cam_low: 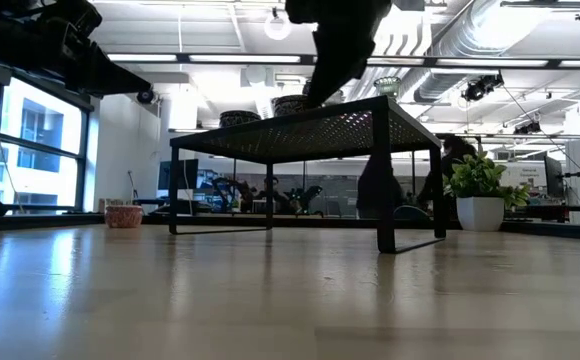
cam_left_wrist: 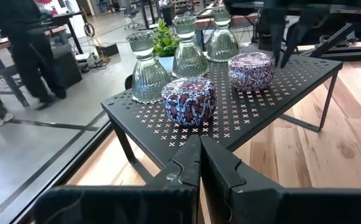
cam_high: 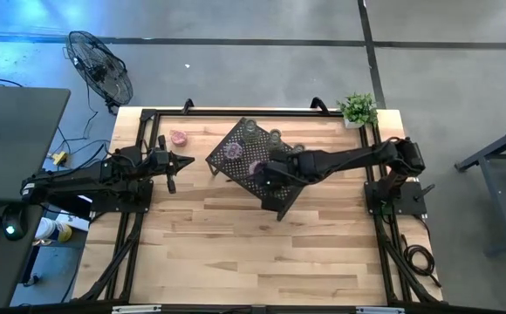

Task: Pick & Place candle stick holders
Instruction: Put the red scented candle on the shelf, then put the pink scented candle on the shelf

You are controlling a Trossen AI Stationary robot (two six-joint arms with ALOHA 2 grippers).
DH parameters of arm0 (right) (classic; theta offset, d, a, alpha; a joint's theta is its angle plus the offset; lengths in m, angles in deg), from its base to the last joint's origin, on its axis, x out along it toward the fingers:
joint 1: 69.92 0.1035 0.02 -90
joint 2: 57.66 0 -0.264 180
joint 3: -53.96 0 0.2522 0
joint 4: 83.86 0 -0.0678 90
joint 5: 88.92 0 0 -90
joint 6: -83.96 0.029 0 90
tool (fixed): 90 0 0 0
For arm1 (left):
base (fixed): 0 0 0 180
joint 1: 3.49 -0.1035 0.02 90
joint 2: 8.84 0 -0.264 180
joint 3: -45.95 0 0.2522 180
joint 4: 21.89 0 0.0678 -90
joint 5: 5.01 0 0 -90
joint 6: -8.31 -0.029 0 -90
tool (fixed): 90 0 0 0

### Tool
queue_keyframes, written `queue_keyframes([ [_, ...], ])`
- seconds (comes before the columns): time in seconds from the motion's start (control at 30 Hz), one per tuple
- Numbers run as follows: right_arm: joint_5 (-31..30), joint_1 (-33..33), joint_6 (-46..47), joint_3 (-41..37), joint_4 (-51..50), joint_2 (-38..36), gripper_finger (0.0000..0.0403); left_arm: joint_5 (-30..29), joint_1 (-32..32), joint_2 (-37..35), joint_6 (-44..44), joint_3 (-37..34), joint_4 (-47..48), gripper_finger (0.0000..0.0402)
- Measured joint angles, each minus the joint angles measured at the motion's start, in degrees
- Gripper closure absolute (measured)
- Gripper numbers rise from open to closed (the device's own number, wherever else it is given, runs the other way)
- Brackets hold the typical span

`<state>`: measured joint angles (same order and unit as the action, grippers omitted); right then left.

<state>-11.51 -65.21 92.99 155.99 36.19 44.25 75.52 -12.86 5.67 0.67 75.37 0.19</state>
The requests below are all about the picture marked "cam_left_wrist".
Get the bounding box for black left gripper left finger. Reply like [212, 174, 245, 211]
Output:
[32, 135, 202, 224]

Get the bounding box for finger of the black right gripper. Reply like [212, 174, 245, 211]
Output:
[269, 14, 288, 68]
[280, 14, 312, 69]

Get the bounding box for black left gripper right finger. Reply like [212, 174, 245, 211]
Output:
[200, 136, 361, 224]

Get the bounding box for purple patterned candle tin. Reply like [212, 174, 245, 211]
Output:
[227, 52, 276, 92]

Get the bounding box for ribbed glass candlestick holder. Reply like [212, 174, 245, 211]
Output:
[171, 15, 210, 78]
[206, 6, 240, 63]
[125, 30, 171, 105]

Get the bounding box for blue patterned candle tin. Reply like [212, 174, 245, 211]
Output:
[161, 77, 218, 127]

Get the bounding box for black perforated metal shelf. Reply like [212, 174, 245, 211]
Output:
[101, 46, 344, 184]

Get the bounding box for small green potted plant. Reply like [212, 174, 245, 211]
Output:
[152, 17, 181, 74]

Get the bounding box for black computer tower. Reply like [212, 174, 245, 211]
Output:
[53, 43, 83, 90]

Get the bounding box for office chair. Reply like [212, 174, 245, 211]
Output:
[123, 8, 144, 30]

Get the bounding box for small black box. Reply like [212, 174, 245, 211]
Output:
[95, 43, 120, 57]

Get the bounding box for person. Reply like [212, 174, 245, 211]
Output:
[0, 0, 68, 110]

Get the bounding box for wooden desk with black legs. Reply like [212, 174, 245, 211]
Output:
[0, 11, 85, 108]

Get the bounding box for black aluminium table frame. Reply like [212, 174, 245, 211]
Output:
[0, 23, 361, 224]

